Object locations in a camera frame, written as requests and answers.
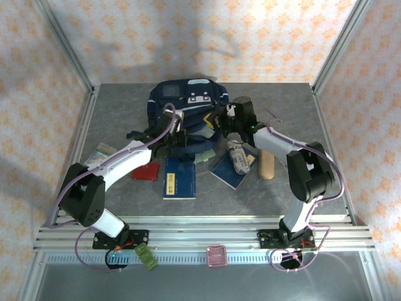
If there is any navy student backpack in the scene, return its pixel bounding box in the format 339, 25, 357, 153
126, 77, 230, 157

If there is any newspaper print pencil case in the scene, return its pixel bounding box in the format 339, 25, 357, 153
226, 140, 249, 175

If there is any blue notebook with yellow label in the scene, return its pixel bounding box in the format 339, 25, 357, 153
162, 156, 197, 201

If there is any blue notebook with yellow sticker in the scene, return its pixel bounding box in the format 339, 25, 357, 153
209, 146, 259, 190

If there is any pale green card holder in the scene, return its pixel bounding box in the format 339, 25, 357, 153
194, 149, 217, 164

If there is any red wallet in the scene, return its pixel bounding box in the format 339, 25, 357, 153
131, 162, 160, 182

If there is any colourful plastic packet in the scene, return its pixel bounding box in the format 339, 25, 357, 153
83, 142, 114, 167

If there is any green three-button pad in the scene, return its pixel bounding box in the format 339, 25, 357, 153
133, 243, 157, 270

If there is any pink square box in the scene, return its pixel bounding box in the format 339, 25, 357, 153
206, 246, 227, 268

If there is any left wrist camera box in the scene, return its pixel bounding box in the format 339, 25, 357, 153
169, 108, 186, 132

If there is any aluminium table side rail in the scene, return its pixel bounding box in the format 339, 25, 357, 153
311, 84, 358, 226
46, 86, 101, 226

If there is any aluminium mounting rail beam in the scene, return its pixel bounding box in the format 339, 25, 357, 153
33, 214, 375, 253

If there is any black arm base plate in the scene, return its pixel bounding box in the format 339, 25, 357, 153
258, 228, 316, 250
93, 230, 150, 250

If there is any slotted grey cable duct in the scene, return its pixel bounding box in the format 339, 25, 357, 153
46, 253, 303, 266

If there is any aluminium frame post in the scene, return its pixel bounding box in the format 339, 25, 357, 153
312, 0, 374, 95
33, 0, 96, 95

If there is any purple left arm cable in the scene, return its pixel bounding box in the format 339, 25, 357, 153
46, 102, 176, 273

